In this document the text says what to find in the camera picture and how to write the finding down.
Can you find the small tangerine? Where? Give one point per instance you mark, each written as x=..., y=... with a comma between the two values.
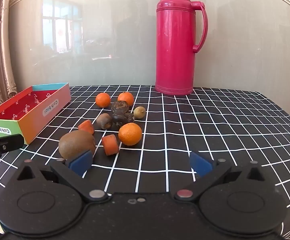
x=103, y=99
x=125, y=98

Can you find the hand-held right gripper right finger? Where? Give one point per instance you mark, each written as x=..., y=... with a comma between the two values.
x=200, y=165

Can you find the colourful cardboard box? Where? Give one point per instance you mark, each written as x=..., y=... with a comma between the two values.
x=35, y=115

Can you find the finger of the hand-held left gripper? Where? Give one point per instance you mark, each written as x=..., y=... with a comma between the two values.
x=8, y=142

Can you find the orange carrot piece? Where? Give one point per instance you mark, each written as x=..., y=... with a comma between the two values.
x=109, y=145
x=86, y=127

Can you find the dark dried fruit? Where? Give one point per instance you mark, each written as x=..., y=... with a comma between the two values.
x=122, y=119
x=120, y=107

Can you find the brown round fruit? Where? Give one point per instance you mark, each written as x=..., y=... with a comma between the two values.
x=104, y=121

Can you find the brown kiwi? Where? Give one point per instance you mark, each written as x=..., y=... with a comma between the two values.
x=76, y=143

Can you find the small yellow-green fruit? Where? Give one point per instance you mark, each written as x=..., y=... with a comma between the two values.
x=139, y=111

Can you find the large tangerine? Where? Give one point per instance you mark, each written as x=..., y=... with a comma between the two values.
x=130, y=134

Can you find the red thermos jug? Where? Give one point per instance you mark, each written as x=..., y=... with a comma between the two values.
x=175, y=42

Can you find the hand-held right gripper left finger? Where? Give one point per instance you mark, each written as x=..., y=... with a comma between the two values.
x=81, y=163

